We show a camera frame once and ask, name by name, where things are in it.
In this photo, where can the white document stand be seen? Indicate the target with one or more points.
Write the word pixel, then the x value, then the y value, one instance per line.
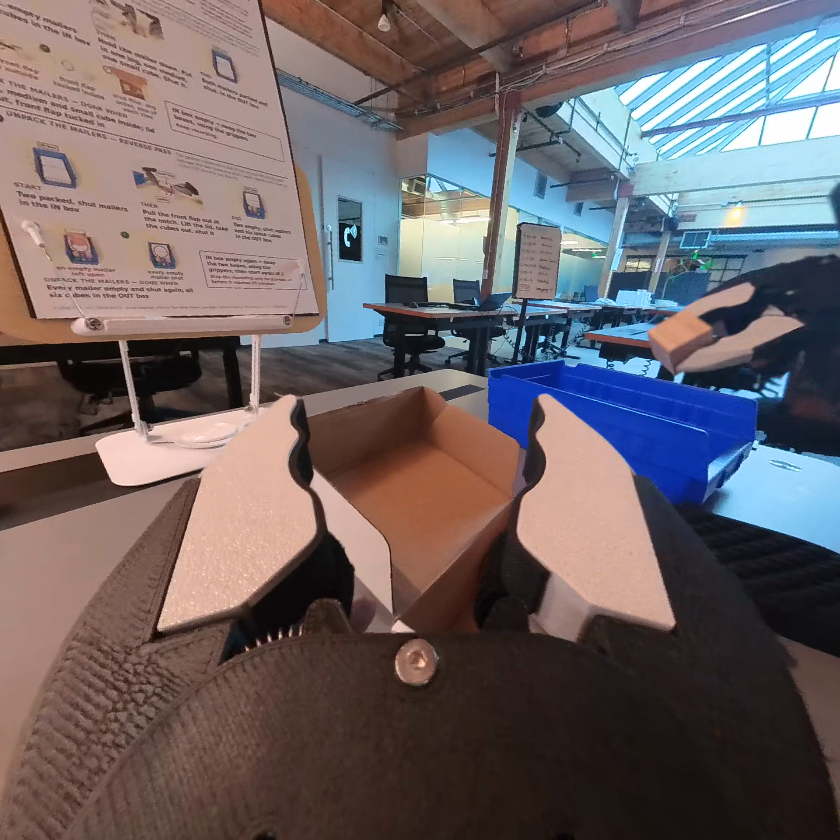
pixel 151 459

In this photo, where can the cardboard mailer box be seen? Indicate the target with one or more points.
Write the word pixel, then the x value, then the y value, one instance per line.
pixel 420 479

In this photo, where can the dark textured cloth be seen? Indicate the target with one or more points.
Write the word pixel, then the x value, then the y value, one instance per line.
pixel 781 564

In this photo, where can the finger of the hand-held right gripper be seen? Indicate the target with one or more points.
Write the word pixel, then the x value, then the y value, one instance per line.
pixel 741 344
pixel 725 308

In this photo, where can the hanging light bulb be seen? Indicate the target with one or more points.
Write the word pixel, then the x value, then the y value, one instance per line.
pixel 384 22

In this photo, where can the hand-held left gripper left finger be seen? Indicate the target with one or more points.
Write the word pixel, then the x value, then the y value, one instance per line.
pixel 249 518

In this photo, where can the blue plastic bin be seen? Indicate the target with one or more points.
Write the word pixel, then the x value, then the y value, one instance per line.
pixel 623 420

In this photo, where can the laptop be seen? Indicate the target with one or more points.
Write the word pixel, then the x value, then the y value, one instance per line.
pixel 489 302

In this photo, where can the wooden office table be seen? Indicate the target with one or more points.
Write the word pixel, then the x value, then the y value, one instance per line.
pixel 433 312

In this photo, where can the grey desk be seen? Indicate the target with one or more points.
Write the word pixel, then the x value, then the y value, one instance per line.
pixel 79 558

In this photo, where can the standing whiteboard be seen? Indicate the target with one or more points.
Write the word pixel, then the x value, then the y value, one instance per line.
pixel 538 262

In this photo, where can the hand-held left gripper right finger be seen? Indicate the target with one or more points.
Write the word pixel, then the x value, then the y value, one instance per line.
pixel 590 525

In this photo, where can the brown backing board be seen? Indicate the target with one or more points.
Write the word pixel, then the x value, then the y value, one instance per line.
pixel 18 321

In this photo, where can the white door with phone sign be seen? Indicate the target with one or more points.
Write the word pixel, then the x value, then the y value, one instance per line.
pixel 348 249

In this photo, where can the printed instruction sheet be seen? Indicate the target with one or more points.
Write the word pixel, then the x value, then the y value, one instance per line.
pixel 144 164

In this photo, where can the black office chair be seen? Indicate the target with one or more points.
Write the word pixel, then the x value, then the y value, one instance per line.
pixel 467 292
pixel 407 315

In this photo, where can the wooden cube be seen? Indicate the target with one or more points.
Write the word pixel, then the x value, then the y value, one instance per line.
pixel 679 341

